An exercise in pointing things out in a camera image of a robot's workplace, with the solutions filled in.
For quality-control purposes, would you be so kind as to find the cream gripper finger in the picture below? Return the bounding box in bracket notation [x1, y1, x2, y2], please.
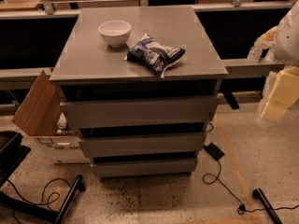
[257, 65, 299, 123]

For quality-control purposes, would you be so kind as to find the grey bottom drawer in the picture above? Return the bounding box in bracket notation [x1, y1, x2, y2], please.
[91, 158, 197, 178]

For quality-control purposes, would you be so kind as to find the grey drawer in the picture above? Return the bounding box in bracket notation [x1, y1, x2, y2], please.
[91, 158, 197, 178]
[79, 133, 206, 158]
[61, 95, 218, 128]

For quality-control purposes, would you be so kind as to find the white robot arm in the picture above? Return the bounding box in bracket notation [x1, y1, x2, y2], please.
[254, 1, 299, 125]

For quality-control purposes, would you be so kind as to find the grey top drawer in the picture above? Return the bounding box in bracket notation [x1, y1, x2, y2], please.
[61, 95, 218, 128]

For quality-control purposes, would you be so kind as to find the grey middle drawer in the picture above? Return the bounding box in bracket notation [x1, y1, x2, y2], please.
[79, 133, 206, 158]

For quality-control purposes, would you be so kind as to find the grey drawer cabinet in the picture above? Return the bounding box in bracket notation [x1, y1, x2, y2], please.
[50, 7, 227, 164]

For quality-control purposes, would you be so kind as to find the open cardboard box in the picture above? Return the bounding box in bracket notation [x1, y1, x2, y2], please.
[12, 71, 90, 163]

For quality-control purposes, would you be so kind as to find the right clear pump bottle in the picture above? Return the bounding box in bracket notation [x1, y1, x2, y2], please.
[265, 48, 277, 63]

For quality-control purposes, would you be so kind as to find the clear pump bottle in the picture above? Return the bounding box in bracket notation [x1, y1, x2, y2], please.
[247, 46, 263, 63]
[265, 48, 277, 63]

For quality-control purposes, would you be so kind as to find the left clear pump bottle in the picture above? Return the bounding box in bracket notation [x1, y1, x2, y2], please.
[247, 46, 263, 63]

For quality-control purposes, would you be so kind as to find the black power adapter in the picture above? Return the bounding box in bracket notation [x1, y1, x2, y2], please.
[204, 143, 224, 161]

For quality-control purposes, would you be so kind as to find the black stand leg right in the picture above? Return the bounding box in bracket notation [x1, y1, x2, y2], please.
[252, 189, 283, 224]

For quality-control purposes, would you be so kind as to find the blue white snack bag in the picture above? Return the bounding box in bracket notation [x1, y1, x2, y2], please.
[125, 34, 185, 77]

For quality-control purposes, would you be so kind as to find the white ceramic bowl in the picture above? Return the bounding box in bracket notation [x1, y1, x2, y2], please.
[98, 21, 132, 48]

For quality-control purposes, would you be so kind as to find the white bottle in box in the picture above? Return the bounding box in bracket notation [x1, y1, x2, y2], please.
[57, 113, 67, 130]

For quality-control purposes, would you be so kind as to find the black bin left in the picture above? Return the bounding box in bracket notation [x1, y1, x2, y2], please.
[0, 131, 31, 187]

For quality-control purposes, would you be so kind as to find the black stand base left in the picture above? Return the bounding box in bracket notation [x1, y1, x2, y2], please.
[0, 175, 85, 224]

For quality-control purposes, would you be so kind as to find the grey metal rail frame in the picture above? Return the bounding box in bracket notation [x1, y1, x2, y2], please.
[0, 0, 299, 110]

